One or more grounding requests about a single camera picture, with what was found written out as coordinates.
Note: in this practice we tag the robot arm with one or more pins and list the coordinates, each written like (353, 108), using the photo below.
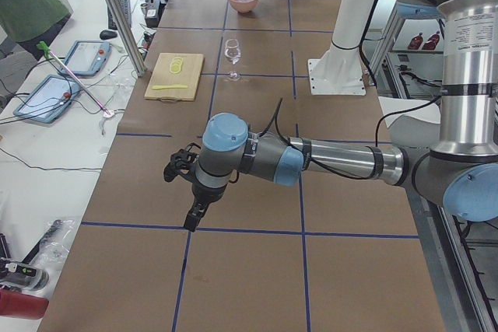
(452, 163)

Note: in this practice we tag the red bottle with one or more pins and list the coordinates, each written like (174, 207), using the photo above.
(19, 305)

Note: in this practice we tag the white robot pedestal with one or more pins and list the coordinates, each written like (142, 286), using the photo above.
(339, 70)

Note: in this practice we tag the blue teach pendant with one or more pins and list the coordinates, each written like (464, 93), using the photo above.
(87, 57)
(49, 100)

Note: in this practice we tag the person in green shirt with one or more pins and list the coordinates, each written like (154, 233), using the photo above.
(28, 22)

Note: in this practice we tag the blue teach pendant near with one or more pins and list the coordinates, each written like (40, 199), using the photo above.
(49, 100)

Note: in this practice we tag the aluminium frame post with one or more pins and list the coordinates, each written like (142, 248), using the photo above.
(127, 37)

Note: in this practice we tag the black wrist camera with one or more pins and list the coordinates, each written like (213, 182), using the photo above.
(182, 163)

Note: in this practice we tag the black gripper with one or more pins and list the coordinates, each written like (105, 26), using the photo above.
(206, 193)

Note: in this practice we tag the blue teach pendant far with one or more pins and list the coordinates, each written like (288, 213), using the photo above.
(87, 57)

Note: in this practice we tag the clear wine glass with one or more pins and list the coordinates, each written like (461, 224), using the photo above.
(232, 53)

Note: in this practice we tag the lemon slices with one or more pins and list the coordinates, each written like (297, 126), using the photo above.
(176, 65)

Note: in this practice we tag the wooden cutting board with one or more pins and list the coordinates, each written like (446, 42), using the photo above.
(190, 75)

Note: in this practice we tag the black computer mouse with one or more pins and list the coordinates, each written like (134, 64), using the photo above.
(107, 34)

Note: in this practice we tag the black box device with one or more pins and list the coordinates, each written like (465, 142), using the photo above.
(154, 12)

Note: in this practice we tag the yellow plastic knife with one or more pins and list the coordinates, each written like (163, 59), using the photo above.
(174, 86)

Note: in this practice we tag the metal rod green tip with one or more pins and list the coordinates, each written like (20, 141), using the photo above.
(47, 52)

